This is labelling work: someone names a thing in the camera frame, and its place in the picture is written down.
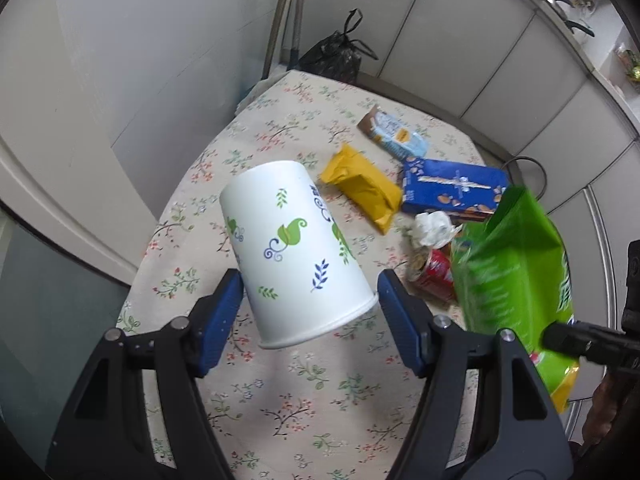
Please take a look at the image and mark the crumpled white tissue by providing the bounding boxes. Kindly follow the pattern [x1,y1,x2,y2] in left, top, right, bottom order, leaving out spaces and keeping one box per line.
[407,211,463,250]

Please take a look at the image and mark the metal mop handle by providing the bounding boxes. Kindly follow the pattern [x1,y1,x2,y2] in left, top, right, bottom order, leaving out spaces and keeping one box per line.
[262,0,301,80]
[290,0,308,70]

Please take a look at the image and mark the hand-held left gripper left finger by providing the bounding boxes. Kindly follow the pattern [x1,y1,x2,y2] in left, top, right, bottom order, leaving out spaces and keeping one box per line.
[45,268,244,480]

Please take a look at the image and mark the white leaf print paper cup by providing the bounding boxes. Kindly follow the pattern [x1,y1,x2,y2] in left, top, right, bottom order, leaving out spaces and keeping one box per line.
[219,160,379,351]

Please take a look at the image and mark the yellow snack packet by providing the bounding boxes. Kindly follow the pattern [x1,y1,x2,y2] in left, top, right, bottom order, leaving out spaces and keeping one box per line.
[320,143,404,235]

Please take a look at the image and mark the person's right hand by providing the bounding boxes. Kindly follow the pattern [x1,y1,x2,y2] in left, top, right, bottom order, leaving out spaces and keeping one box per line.
[581,374,626,447]

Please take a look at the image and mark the blue cookie box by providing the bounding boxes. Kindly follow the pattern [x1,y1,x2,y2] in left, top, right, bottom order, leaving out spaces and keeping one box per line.
[400,157,511,223]

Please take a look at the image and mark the green snack bag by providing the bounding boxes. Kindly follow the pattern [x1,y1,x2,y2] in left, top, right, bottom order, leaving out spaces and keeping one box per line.
[450,186,581,415]

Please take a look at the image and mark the brown rubber ring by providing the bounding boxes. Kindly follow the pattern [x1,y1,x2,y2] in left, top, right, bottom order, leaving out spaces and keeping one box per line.
[500,156,549,202]

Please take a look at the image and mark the light blue snack wrapper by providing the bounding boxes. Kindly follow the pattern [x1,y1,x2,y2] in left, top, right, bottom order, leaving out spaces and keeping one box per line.
[357,105,431,161]

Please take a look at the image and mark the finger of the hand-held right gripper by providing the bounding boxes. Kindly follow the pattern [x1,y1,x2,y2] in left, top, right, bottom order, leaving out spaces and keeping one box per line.
[542,321,640,376]

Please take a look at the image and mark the red drink can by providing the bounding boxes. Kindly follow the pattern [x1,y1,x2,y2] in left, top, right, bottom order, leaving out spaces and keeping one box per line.
[407,247,458,303]

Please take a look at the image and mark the black handled pliers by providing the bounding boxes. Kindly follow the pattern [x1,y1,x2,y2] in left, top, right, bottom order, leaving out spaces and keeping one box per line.
[545,0,597,37]

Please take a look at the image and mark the black garbage bag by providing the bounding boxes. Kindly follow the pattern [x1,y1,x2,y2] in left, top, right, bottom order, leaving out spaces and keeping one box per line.
[298,8,379,86]

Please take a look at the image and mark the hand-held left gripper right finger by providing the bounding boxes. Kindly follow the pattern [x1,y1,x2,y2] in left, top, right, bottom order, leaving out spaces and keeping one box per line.
[377,269,575,480]

